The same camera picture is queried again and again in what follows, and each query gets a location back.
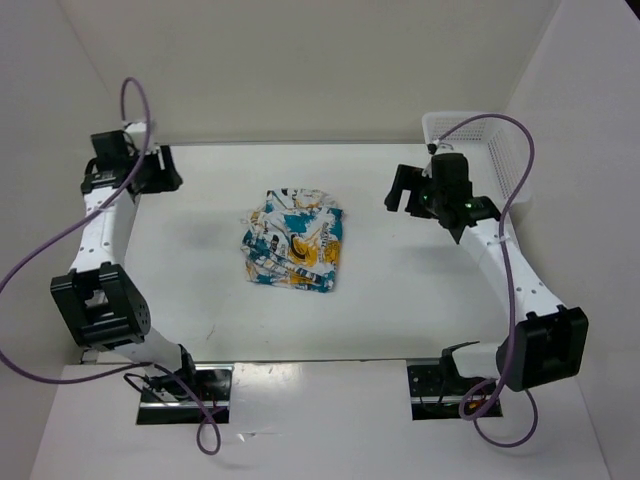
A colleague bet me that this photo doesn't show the white plastic mesh basket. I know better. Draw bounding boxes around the white plastic mesh basket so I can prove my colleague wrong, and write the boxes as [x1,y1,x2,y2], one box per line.
[422,111,529,208]

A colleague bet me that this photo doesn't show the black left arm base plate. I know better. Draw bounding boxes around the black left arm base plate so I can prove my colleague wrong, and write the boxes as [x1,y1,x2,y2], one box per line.
[125,364,233,426]

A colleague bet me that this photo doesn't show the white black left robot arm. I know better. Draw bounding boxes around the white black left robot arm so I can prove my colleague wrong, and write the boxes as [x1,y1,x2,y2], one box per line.
[50,121,200,400]

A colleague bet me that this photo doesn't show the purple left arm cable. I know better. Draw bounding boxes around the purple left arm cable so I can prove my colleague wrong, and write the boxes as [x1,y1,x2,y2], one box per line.
[0,77,222,455]

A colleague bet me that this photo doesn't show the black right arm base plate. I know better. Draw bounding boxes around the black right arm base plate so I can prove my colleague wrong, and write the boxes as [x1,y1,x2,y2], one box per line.
[406,358,496,421]

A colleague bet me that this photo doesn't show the patterned white teal yellow shorts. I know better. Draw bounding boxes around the patterned white teal yellow shorts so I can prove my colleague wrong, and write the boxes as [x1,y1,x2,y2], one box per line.
[241,188,344,293]

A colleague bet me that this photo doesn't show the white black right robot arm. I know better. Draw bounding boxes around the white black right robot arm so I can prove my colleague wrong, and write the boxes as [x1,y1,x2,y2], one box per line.
[384,153,589,393]

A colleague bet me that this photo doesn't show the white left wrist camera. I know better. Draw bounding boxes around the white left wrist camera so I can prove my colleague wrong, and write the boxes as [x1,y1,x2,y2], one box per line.
[123,120,154,150]

